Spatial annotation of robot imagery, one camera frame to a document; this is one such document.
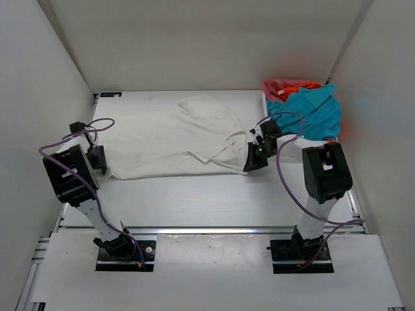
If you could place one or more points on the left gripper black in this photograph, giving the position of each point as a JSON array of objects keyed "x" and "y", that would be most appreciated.
[{"x": 100, "y": 162}]

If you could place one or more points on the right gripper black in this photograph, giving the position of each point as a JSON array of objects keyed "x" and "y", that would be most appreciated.
[{"x": 252, "y": 162}]

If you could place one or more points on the white t shirt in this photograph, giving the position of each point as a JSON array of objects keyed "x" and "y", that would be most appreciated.
[{"x": 198, "y": 136}]

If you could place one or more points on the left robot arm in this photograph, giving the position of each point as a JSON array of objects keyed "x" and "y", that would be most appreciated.
[{"x": 71, "y": 165}]

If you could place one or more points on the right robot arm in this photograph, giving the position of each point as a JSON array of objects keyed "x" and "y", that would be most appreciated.
[{"x": 326, "y": 178}]

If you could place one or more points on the small black label plate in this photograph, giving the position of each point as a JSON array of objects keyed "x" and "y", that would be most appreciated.
[{"x": 110, "y": 94}]

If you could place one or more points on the white laundry basket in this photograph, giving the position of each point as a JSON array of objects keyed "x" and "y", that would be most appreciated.
[{"x": 266, "y": 103}]

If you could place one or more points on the orange shirt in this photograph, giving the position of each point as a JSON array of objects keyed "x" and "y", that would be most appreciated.
[{"x": 285, "y": 92}]

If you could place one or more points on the pink shirt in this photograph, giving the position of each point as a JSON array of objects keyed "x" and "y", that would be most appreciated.
[{"x": 270, "y": 86}]

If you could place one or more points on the teal polo shirt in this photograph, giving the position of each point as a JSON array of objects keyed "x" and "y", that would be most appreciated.
[{"x": 308, "y": 110}]

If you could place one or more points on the white front cover board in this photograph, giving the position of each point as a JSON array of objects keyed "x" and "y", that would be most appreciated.
[{"x": 216, "y": 273}]

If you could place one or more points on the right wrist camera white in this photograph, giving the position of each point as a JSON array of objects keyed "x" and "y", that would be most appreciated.
[{"x": 257, "y": 133}]

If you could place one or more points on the aluminium frame rail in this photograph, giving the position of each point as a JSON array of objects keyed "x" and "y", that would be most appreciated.
[{"x": 208, "y": 230}]

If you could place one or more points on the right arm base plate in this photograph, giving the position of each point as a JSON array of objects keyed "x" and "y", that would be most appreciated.
[{"x": 288, "y": 259}]

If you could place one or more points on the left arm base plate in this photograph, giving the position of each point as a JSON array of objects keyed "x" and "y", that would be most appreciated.
[{"x": 124, "y": 255}]

